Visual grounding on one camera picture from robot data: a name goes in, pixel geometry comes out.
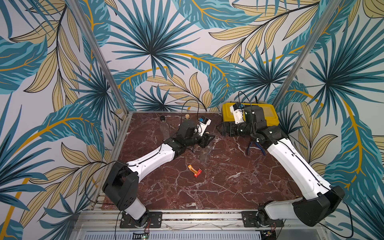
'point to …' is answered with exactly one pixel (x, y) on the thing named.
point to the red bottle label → (199, 173)
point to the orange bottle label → (191, 168)
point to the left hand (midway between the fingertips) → (211, 136)
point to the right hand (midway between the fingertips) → (224, 125)
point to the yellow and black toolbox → (269, 110)
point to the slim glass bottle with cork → (204, 155)
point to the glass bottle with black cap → (164, 130)
